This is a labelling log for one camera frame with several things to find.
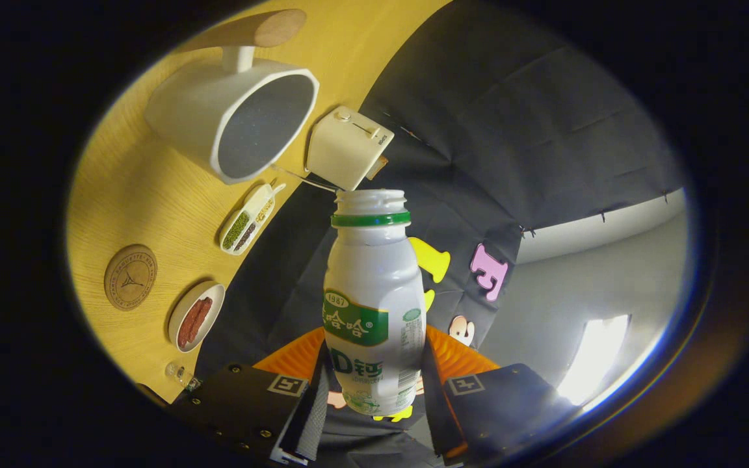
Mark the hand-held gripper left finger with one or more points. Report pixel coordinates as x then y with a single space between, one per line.
313 409

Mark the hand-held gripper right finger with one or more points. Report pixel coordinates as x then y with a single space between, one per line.
436 409

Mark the white juice bottle green label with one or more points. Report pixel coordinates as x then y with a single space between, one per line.
374 279

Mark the round cork coaster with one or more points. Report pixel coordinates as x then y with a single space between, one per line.
131 277

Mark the clear plastic water bottle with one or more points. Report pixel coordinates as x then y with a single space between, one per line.
181 375

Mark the brown meat slice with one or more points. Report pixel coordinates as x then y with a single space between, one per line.
203 313
187 331

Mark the white round plate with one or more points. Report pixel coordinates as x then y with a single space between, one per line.
213 296

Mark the white divided bean dish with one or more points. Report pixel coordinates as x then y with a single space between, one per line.
248 221

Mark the toast slice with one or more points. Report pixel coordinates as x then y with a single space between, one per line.
378 168

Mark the cream toaster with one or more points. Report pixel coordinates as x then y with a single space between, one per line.
345 146

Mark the wooden table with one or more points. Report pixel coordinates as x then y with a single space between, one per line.
140 195

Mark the black backdrop cloth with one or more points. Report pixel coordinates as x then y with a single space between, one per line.
511 130

